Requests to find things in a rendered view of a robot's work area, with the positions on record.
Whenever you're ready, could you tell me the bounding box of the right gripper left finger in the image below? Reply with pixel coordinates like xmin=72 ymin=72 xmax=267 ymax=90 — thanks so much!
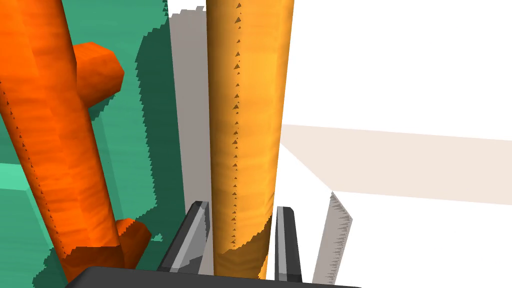
xmin=157 ymin=200 xmax=212 ymax=276

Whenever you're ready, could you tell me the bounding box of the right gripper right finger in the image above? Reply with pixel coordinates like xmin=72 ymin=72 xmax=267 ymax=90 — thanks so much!
xmin=274 ymin=206 xmax=304 ymax=283

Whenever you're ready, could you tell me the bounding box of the yellow-orange bar handle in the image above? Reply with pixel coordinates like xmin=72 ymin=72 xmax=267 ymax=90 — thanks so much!
xmin=205 ymin=0 xmax=296 ymax=281

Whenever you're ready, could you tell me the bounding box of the white cupboard door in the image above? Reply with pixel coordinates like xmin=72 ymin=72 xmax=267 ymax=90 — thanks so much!
xmin=167 ymin=0 xmax=512 ymax=288

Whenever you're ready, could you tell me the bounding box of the red-orange bar handle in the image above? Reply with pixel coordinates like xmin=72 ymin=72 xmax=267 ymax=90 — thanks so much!
xmin=0 ymin=0 xmax=153 ymax=287

